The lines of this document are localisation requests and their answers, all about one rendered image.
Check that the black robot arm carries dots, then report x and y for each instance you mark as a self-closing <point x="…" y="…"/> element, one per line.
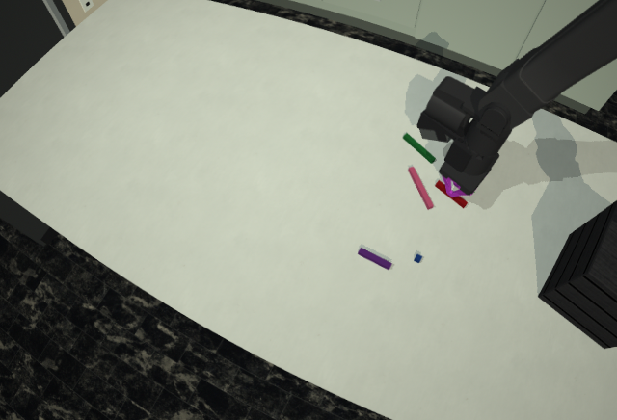
<point x="530" y="83"/>

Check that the green rod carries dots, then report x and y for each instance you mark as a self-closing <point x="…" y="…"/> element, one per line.
<point x="429" y="157"/>

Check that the purple rod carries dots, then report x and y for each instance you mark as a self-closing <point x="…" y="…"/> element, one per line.
<point x="374" y="258"/>

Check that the dark red rod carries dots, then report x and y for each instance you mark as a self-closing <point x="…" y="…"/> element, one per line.
<point x="458" y="200"/>

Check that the pink rod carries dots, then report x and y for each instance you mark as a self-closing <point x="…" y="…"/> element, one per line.
<point x="426" y="199"/>

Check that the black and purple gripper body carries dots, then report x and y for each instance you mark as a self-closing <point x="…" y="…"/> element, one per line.
<point x="474" y="172"/>

